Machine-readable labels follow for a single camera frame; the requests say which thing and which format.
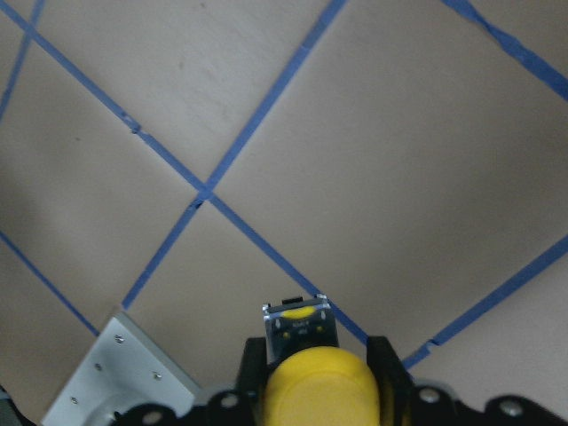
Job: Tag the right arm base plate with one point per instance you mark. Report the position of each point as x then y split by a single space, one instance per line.
124 368

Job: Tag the yellow push button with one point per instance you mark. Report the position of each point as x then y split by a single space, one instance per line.
313 380

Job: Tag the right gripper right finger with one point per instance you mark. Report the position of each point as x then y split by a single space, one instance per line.
393 381

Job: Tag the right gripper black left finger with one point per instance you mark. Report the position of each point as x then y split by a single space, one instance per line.
254 369

